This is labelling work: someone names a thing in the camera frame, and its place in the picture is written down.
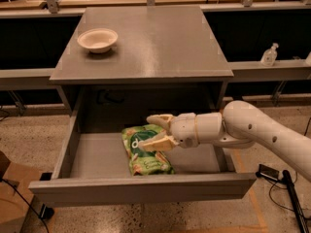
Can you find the brown cardboard box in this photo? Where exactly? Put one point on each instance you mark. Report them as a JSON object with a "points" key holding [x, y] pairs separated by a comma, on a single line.
{"points": [[15, 181]]}

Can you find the grey drawer cabinet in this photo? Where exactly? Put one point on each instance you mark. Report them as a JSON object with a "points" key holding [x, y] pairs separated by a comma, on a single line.
{"points": [[130, 104]]}

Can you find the black power strip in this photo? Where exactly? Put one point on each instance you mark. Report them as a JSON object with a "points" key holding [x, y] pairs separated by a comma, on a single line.
{"points": [[301, 221]]}

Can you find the green rice chip bag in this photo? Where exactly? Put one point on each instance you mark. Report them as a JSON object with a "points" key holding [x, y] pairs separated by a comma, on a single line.
{"points": [[144, 163]]}

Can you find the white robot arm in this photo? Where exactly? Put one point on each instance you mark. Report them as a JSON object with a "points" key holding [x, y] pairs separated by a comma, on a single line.
{"points": [[238, 126]]}

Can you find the open grey top drawer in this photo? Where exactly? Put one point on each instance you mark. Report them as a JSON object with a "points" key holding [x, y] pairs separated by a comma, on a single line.
{"points": [[92, 169]]}

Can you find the black cabinet caster wheel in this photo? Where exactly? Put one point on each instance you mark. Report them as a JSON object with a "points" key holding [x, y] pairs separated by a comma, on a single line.
{"points": [[46, 212]]}

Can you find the grey metal rail bench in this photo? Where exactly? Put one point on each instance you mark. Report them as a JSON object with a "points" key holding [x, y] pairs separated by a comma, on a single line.
{"points": [[26, 76]]}

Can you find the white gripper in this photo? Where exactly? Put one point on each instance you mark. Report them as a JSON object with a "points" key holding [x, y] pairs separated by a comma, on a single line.
{"points": [[184, 129]]}

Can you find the white paper bowl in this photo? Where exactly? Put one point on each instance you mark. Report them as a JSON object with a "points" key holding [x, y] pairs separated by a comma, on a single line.
{"points": [[98, 40]]}

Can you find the clear sanitizer pump bottle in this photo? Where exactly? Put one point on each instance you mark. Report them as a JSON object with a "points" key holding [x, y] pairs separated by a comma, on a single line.
{"points": [[269, 56]]}

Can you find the small black device on floor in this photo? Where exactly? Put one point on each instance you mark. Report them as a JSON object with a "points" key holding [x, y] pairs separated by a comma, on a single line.
{"points": [[268, 173]]}

